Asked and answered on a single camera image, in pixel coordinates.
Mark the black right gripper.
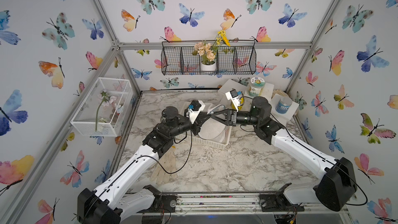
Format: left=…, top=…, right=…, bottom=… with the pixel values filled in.
left=213, top=109, right=263, bottom=129

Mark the white mesh laundry bag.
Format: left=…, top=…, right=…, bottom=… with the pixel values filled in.
left=198, top=103, right=226, bottom=143

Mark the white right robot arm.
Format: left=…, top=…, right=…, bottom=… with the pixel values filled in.
left=207, top=96, right=358, bottom=212

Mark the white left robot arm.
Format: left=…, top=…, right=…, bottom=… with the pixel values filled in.
left=77, top=100, right=205, bottom=224

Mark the yellow plastic bottle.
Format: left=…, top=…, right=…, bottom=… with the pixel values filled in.
left=231, top=94, right=245, bottom=111

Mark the white perforated plastic basket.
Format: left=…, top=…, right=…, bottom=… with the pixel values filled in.
left=175, top=102, right=232, bottom=149

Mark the green lidded glass jar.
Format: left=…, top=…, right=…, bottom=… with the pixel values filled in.
left=247, top=76, right=265, bottom=97

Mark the beige work glove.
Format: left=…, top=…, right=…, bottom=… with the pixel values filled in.
left=150, top=149, right=177, bottom=185

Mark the white tiered wooden shelf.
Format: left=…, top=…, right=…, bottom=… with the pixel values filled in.
left=217, top=78, right=300, bottom=122

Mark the blue granule jar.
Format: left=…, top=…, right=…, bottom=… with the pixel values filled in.
left=276, top=96, right=292, bottom=114

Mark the white pot with flowers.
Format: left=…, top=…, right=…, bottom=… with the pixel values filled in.
left=192, top=30, right=231, bottom=72

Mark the pink artificial rose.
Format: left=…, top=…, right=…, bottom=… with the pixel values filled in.
left=95, top=89, right=117, bottom=132

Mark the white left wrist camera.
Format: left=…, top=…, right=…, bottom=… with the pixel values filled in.
left=184, top=100, right=205, bottom=124

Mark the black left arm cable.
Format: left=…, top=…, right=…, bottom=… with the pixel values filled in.
left=80, top=124, right=193, bottom=224

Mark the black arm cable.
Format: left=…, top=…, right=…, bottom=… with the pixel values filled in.
left=239, top=96, right=369, bottom=206
left=80, top=124, right=193, bottom=224

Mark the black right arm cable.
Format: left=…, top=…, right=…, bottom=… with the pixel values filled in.
left=239, top=96, right=369, bottom=206

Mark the black wire wall basket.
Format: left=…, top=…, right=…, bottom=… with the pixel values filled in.
left=161, top=40, right=257, bottom=77

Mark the white wire wall basket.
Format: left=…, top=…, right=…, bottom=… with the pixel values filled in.
left=70, top=77, right=133, bottom=137

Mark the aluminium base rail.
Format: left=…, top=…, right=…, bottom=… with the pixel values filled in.
left=110, top=189, right=335, bottom=217

